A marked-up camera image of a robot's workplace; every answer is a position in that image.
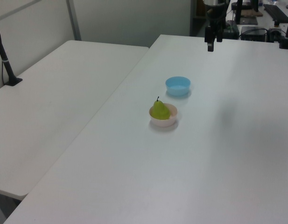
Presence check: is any white side table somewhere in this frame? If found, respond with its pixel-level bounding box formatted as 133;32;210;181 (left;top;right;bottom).
0;40;150;197

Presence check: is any black electronics box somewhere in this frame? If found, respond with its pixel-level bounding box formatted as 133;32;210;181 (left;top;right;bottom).
240;26;268;42

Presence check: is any grey partition frame post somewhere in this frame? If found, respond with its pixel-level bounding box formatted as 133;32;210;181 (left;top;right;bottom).
65;0;82;41

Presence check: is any black camera stand with base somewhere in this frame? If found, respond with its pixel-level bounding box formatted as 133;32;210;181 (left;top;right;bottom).
0;21;23;87

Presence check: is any black monitor stand pole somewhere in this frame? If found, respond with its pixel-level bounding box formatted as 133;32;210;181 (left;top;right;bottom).
235;0;243;24

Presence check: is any black clamped camera stand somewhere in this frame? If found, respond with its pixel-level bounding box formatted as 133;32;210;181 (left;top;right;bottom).
278;19;288;50

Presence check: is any pink plastic bowl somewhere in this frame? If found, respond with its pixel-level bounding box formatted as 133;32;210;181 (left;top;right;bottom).
149;103;178;128

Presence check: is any black keyboard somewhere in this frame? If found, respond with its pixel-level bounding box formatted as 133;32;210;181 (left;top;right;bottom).
262;3;288;23

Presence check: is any green pear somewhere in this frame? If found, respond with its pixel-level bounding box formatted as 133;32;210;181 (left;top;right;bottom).
150;96;171;121

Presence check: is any blue plastic bowl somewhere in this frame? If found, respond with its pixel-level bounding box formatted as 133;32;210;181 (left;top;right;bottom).
165;76;191;97

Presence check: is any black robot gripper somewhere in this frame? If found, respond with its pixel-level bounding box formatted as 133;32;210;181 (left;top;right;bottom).
204;4;229;52

